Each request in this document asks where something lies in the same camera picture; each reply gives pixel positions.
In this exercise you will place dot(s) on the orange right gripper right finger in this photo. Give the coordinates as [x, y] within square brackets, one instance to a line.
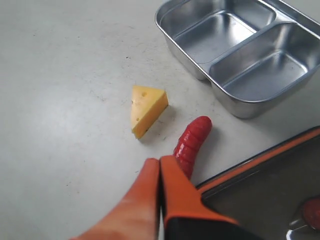
[185, 217]

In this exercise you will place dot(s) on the dark transparent lunch box lid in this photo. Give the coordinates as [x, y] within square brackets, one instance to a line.
[274, 194]

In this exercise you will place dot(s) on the stainless steel lunch box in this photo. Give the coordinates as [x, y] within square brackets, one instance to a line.
[255, 53]

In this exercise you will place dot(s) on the yellow toy cheese wedge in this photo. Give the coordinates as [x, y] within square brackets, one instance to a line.
[147, 104]

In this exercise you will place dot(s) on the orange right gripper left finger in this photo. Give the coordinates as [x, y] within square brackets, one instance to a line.
[137, 214]

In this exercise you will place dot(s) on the red toy sausage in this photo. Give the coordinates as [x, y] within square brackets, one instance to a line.
[190, 142]

